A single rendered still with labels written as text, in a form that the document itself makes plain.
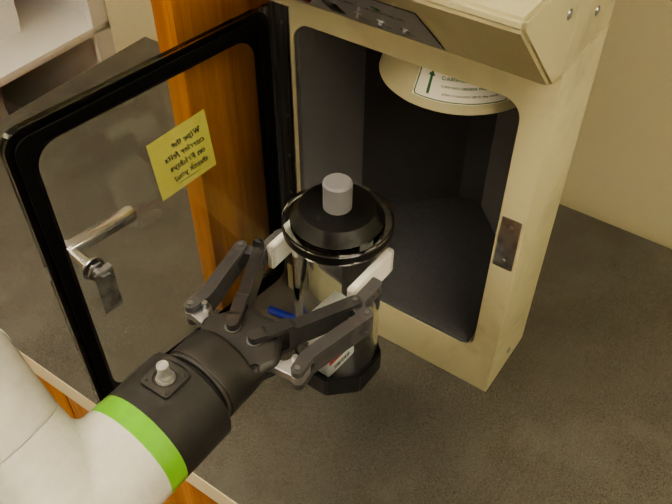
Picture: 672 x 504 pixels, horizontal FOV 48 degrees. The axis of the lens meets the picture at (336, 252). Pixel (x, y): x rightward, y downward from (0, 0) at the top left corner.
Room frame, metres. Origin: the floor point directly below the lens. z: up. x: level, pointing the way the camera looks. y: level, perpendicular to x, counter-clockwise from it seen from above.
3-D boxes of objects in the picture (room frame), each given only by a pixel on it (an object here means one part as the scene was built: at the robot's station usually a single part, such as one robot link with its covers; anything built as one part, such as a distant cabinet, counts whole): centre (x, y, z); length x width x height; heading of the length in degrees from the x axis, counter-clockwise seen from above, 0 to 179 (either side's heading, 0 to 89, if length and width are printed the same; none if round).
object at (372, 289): (0.47, -0.03, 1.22); 0.05 x 0.03 x 0.01; 143
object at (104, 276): (0.52, 0.24, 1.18); 0.02 x 0.02 x 0.06; 48
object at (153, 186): (0.61, 0.17, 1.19); 0.30 x 0.01 x 0.40; 138
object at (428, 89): (0.72, -0.14, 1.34); 0.18 x 0.18 x 0.05
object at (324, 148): (0.75, -0.13, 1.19); 0.26 x 0.24 x 0.35; 55
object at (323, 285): (0.54, 0.00, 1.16); 0.11 x 0.11 x 0.21
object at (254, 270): (0.48, 0.08, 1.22); 0.11 x 0.01 x 0.04; 172
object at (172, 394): (0.35, 0.14, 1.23); 0.09 x 0.06 x 0.12; 54
